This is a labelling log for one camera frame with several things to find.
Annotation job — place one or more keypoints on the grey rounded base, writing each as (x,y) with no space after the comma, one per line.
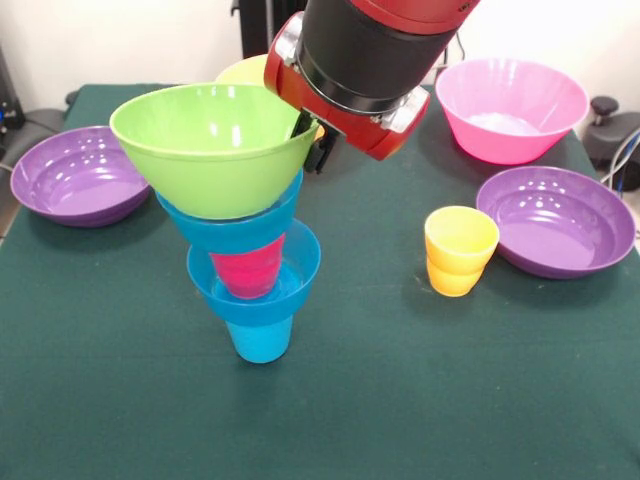
(42,125)

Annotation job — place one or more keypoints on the red plastic cup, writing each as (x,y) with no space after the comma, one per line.
(247,275)

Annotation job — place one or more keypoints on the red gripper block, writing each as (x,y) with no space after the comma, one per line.
(350,132)

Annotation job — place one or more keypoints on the green plastic bowl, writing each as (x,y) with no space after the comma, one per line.
(215,180)

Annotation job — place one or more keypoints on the orange plastic bowl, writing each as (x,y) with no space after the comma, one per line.
(240,72)

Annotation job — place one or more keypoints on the small black table clamp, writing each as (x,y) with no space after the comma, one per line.
(72,96)

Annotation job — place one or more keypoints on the dark green tablecloth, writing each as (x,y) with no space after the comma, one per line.
(320,400)

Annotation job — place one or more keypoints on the purple plastic bowl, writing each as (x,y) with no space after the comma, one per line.
(555,235)
(75,185)

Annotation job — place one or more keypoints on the black clamp with knob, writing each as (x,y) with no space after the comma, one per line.
(612,132)

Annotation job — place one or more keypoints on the black equipment box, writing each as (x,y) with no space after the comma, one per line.
(9,110)

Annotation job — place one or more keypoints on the pink plastic bowl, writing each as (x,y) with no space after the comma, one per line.
(507,140)

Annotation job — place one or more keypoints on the yellow plastic cup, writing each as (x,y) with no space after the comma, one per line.
(455,275)

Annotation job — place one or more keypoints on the blue plastic cup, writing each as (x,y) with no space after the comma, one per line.
(260,345)

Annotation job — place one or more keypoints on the small blue plastic bowl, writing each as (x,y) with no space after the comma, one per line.
(255,310)
(230,235)

